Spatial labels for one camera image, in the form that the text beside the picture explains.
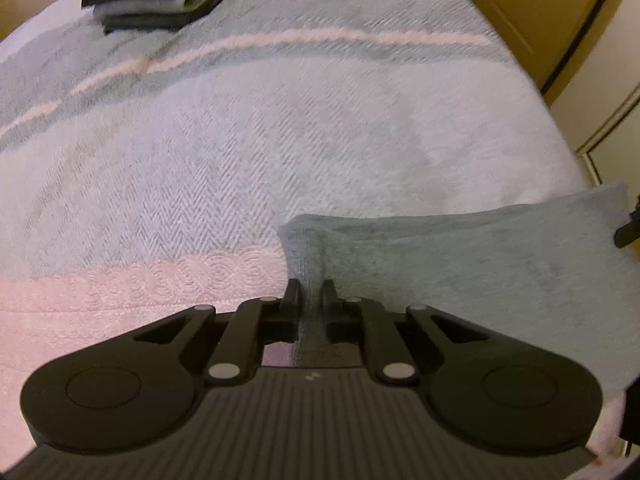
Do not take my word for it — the grey-green skirt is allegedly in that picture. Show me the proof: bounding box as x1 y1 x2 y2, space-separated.
279 184 639 396

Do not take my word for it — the striped pink grey bedspread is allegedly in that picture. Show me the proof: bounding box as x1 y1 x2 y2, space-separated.
0 0 632 466

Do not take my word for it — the wooden wardrobe door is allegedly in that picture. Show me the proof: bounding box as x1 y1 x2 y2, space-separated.
472 0 622 98

